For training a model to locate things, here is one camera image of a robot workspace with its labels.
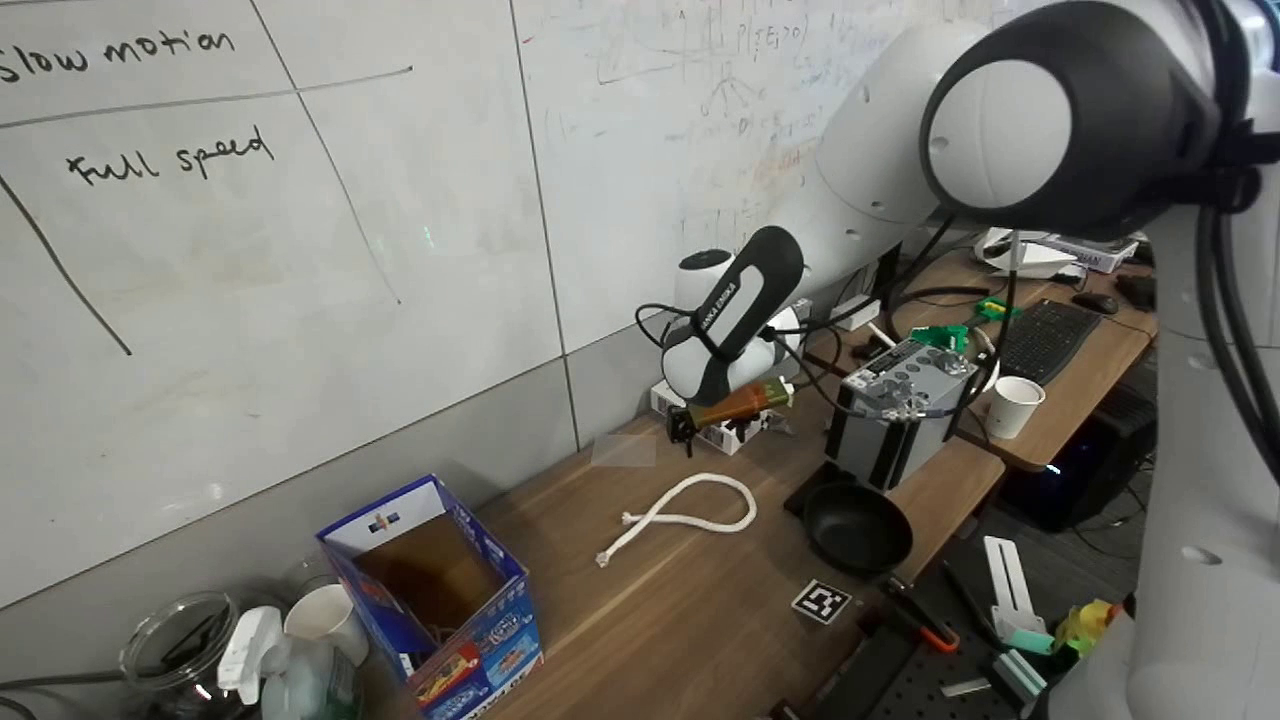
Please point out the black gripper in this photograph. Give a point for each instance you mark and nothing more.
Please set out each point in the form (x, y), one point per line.
(687, 425)

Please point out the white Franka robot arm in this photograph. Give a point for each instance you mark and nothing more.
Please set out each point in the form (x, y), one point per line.
(1013, 133)

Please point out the white phone box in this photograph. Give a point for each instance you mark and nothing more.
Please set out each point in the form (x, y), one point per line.
(746, 437)

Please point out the blue printed cardboard box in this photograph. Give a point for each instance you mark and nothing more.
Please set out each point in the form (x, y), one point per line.
(494, 643)

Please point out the black frying pan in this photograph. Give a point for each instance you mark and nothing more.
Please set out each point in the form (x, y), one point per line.
(853, 535)

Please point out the grey battery with round caps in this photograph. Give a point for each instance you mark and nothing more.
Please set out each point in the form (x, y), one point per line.
(884, 425)

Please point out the white power adapter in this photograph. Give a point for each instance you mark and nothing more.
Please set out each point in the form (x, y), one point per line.
(857, 314)

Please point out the black white marker tag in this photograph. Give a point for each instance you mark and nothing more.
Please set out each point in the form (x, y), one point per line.
(823, 602)

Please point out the green plastic clip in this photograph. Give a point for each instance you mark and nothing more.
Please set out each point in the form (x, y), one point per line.
(944, 337)

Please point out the white paper cup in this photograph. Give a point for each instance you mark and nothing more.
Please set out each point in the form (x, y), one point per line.
(1013, 407)

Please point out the black keyboard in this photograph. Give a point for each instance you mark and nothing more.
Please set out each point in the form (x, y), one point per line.
(1044, 347)

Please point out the small grey metal bar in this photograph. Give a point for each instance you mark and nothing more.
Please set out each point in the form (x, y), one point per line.
(965, 687)

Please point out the white headset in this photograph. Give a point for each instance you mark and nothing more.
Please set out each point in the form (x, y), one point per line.
(1042, 252)

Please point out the black computer tower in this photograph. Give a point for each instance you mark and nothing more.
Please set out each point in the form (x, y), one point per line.
(1093, 462)

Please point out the teal plastic item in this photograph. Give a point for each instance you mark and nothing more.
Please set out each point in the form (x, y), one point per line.
(1020, 672)

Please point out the clear plastic bottle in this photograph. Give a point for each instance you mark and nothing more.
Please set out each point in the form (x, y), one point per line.
(315, 665)

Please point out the yellow green plastic item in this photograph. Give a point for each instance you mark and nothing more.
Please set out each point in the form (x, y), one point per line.
(1087, 625)

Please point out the whiteboard with black writing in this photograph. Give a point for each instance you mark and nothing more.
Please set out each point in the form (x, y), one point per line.
(202, 334)

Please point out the white spray bottle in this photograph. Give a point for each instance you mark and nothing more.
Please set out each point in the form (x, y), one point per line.
(247, 655)

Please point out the clear glass jar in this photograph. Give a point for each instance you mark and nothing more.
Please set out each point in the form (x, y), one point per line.
(175, 643)

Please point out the white rail piece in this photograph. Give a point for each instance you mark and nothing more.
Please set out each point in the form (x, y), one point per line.
(1011, 580)

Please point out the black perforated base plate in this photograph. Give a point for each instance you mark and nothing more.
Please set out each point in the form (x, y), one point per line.
(1081, 572)

